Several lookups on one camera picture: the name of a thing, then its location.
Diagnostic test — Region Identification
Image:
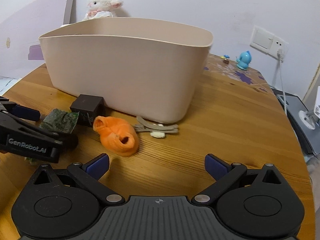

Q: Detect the orange sock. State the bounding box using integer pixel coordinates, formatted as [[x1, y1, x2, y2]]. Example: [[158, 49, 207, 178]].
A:
[[93, 116, 139, 157]]

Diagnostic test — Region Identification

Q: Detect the dark brown box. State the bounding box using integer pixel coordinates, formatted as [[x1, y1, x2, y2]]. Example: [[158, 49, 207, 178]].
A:
[[70, 94, 105, 127]]

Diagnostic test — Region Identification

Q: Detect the beige hair clip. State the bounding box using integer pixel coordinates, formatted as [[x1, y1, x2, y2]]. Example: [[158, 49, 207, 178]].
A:
[[133, 116, 179, 139]]

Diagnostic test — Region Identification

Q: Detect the lilac headboard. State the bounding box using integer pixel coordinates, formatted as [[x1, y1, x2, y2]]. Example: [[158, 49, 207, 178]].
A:
[[1, 0, 73, 79]]

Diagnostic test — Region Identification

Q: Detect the dark laptop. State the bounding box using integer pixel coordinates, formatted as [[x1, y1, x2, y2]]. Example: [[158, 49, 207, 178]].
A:
[[272, 88, 319, 156]]

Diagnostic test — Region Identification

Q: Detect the white stand gadget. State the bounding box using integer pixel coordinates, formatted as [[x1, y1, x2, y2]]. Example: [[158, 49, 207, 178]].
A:
[[298, 87, 320, 130]]

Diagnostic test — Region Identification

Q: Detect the small colourful toy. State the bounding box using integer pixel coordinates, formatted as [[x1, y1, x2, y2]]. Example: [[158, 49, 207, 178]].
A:
[[222, 55, 230, 64]]

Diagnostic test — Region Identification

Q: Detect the blue toy figure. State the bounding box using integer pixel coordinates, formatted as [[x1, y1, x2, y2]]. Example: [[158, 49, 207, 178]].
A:
[[236, 51, 252, 70]]

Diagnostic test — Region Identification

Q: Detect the beige plastic basket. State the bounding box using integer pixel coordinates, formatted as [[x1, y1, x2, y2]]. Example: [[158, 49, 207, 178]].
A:
[[39, 17, 213, 124]]

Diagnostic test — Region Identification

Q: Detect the white plush lamb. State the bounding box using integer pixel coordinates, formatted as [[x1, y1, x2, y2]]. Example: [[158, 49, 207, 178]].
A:
[[83, 0, 124, 21]]

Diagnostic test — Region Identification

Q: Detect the white power cable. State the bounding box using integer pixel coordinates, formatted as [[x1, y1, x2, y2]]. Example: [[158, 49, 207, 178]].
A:
[[276, 49, 288, 116]]

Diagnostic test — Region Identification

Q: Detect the white wall socket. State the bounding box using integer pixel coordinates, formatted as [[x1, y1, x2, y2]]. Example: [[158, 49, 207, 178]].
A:
[[249, 25, 289, 59]]

